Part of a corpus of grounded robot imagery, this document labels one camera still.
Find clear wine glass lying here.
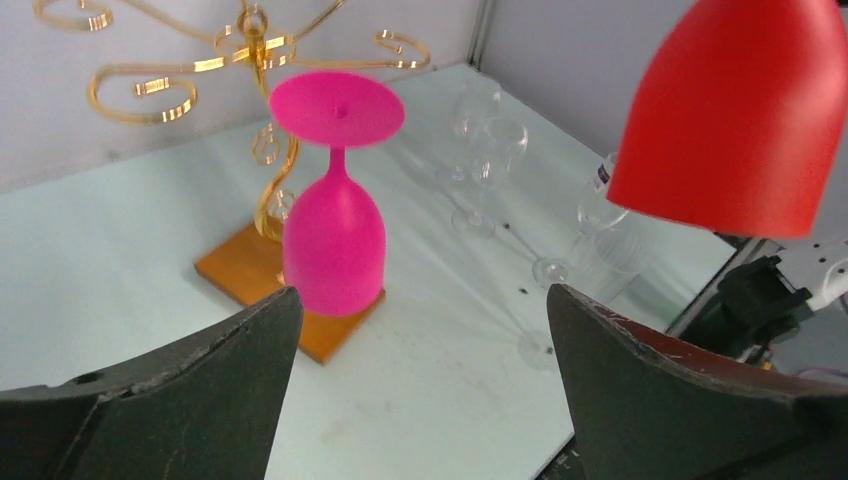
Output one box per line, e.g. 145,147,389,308
502,222,568,291

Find clear wine glass upright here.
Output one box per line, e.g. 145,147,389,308
577,151,629,235

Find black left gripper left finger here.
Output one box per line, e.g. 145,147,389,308
1,288,304,479

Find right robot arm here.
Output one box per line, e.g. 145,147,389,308
667,235,847,365

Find gold rack wooden base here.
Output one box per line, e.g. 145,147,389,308
33,0,432,367

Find pink wine glass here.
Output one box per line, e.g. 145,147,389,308
269,70,405,317

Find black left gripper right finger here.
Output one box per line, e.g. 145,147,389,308
547,285,847,479

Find clear wine glass far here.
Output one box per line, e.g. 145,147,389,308
436,79,529,238

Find clear plastic cup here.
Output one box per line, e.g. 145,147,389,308
573,228,649,304

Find red wine glass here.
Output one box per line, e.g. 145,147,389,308
608,1,847,239

